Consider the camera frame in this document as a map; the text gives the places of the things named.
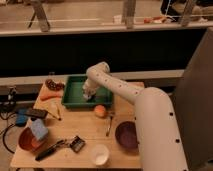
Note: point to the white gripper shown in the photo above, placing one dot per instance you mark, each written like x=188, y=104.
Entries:
x=89, y=88

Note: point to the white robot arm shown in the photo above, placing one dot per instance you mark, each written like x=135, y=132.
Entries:
x=159, y=141

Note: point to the black handled knife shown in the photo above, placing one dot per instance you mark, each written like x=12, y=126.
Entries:
x=50, y=150

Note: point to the orange fruit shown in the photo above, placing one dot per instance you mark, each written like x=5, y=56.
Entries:
x=100, y=111

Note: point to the white cup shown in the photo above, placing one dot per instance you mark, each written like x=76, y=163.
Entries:
x=99, y=155

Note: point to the black rectangular device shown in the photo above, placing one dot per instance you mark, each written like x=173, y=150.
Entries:
x=36, y=113

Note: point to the green plastic tray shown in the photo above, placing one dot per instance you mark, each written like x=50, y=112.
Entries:
x=73, y=94

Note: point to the orange carrot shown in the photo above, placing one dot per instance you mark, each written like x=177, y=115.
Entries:
x=47, y=97

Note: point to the brown bowl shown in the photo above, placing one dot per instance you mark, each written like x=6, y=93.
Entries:
x=28, y=141

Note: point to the blue sponge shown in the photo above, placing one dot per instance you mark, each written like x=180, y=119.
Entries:
x=39, y=130

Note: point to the purple bowl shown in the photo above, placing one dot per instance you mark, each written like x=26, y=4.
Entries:
x=125, y=135

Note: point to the small black box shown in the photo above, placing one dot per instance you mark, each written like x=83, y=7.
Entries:
x=77, y=144

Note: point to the metal fork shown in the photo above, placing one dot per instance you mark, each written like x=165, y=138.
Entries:
x=111, y=116

